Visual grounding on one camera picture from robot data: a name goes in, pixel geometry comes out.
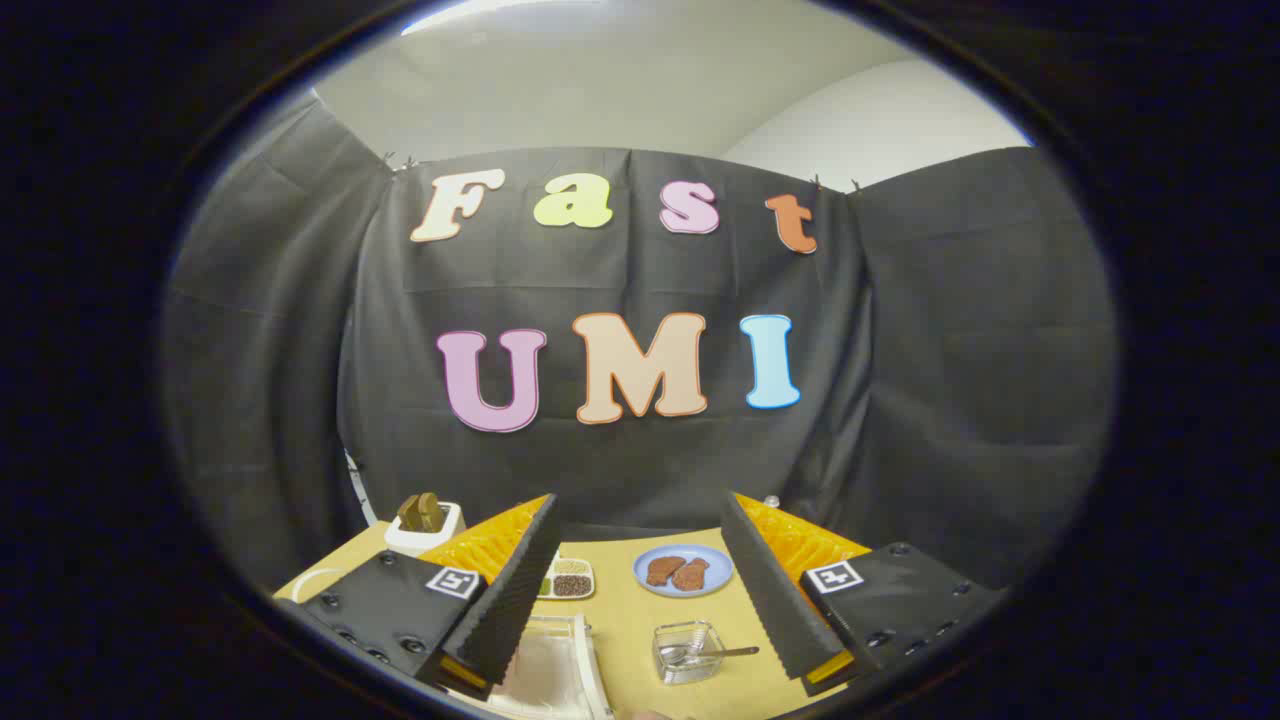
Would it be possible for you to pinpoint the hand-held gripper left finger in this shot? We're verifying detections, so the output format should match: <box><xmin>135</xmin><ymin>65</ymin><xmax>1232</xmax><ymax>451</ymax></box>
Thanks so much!
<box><xmin>272</xmin><ymin>492</ymin><xmax>562</xmax><ymax>701</ymax></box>

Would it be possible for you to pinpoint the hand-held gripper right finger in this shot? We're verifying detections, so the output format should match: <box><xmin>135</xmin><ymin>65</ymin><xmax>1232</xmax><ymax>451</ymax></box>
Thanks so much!
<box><xmin>720</xmin><ymin>490</ymin><xmax>1009</xmax><ymax>698</ymax></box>

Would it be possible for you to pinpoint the metal spoon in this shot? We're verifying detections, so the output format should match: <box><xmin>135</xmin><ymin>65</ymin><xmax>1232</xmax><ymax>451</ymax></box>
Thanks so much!
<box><xmin>660</xmin><ymin>645</ymin><xmax>761</xmax><ymax>669</ymax></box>

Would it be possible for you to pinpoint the white dish rack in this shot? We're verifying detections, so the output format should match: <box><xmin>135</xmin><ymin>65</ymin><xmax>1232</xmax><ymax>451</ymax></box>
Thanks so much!
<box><xmin>455</xmin><ymin>613</ymin><xmax>614</xmax><ymax>720</ymax></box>

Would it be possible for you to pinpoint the clear basket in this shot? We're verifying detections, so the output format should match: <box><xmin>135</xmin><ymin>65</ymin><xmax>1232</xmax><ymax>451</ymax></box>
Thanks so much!
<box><xmin>652</xmin><ymin>620</ymin><xmax>728</xmax><ymax>686</ymax></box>

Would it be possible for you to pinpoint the white sectioned dish with beans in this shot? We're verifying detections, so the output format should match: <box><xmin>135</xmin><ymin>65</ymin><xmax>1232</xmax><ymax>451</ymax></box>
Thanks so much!
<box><xmin>536</xmin><ymin>557</ymin><xmax>596</xmax><ymax>601</ymax></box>

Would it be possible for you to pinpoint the blue plate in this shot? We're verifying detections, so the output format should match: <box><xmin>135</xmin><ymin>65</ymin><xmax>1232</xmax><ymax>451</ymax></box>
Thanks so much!
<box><xmin>632</xmin><ymin>543</ymin><xmax>734</xmax><ymax>599</ymax></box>

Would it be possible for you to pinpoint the white toaster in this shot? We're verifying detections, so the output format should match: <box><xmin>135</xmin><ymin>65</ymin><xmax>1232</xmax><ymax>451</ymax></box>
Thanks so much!
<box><xmin>384</xmin><ymin>492</ymin><xmax>466</xmax><ymax>557</ymax></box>

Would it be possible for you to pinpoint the white stand pole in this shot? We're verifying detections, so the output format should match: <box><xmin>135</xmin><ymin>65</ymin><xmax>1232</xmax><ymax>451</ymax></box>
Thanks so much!
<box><xmin>345</xmin><ymin>450</ymin><xmax>379</xmax><ymax>526</ymax></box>

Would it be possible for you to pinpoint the black backdrop cloth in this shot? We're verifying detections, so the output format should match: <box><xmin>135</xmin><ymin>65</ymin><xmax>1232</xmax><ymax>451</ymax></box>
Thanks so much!
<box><xmin>160</xmin><ymin>95</ymin><xmax>1119</xmax><ymax>601</ymax></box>

